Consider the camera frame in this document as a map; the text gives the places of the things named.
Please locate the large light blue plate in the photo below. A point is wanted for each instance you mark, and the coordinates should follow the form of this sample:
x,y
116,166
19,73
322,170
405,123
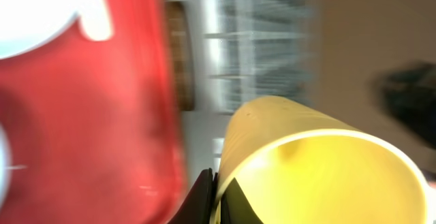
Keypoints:
x,y
29,24

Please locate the white plastic spoon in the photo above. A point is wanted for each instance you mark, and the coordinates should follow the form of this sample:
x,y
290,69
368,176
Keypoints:
x,y
95,23

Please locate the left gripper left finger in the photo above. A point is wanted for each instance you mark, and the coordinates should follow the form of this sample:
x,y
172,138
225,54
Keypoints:
x,y
197,206

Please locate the red serving tray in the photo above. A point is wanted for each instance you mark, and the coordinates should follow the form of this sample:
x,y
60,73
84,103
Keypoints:
x,y
93,127

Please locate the light blue rice bowl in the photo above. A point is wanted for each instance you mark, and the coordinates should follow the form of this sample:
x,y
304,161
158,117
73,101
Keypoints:
x,y
5,163

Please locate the yellow plastic cup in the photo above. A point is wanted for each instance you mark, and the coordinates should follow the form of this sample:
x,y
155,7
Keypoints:
x,y
297,165

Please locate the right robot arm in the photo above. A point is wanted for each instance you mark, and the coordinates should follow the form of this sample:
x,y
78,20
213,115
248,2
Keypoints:
x,y
407,95

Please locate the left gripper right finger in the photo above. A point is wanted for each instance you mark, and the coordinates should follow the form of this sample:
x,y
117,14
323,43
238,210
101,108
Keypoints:
x,y
235,208

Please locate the grey dishwasher rack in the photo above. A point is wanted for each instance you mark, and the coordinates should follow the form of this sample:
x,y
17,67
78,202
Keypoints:
x,y
257,48

